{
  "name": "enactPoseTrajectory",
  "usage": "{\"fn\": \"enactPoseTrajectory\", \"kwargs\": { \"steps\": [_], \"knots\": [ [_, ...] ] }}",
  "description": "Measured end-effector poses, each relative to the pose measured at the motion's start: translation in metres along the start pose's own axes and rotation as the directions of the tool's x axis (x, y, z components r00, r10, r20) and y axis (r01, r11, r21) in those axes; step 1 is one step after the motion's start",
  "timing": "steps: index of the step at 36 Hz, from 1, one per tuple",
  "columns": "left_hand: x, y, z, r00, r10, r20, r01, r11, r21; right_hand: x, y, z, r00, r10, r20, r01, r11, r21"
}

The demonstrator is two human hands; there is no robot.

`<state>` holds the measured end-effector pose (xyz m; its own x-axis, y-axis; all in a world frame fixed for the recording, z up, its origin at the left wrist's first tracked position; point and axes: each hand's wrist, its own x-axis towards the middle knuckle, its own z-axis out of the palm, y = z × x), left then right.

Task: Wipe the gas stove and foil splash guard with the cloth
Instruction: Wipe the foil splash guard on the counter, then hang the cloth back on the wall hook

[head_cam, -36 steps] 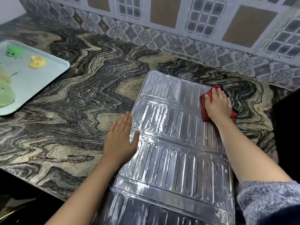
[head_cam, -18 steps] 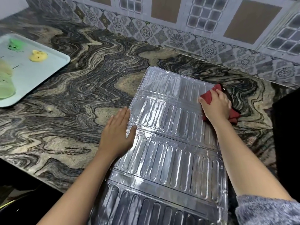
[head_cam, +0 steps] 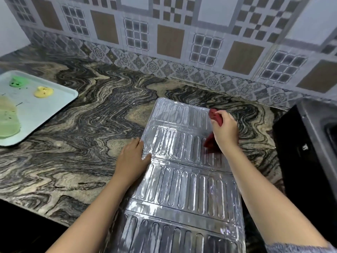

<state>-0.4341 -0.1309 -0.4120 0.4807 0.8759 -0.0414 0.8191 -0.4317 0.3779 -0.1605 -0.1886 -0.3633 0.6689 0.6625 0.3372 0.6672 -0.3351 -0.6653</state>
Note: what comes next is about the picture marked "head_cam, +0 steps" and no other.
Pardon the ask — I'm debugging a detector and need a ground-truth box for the person's left forearm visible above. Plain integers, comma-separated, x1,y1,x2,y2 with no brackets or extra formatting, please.
46,173,137,253

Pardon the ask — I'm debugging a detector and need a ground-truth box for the person's right forearm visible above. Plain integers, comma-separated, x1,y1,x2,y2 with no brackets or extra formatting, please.
222,145,329,249

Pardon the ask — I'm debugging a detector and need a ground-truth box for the person's right hand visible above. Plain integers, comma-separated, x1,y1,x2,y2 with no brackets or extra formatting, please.
211,110,239,153

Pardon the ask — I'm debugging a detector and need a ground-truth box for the light blue printed tray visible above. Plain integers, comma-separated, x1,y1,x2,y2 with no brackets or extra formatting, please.
0,70,79,147

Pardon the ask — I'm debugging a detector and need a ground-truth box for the ribbed silver foil splatter panel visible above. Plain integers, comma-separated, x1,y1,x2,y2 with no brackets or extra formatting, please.
105,97,246,253

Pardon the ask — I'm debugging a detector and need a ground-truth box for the person's left hand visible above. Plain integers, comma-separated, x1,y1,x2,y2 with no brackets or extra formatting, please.
113,137,152,184

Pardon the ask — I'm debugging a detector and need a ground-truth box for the red cleaning cloth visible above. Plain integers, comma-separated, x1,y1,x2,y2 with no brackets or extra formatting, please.
203,108,224,154

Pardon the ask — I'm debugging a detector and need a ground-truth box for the black gas stove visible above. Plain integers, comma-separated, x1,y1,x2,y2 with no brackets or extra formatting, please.
272,99,337,244

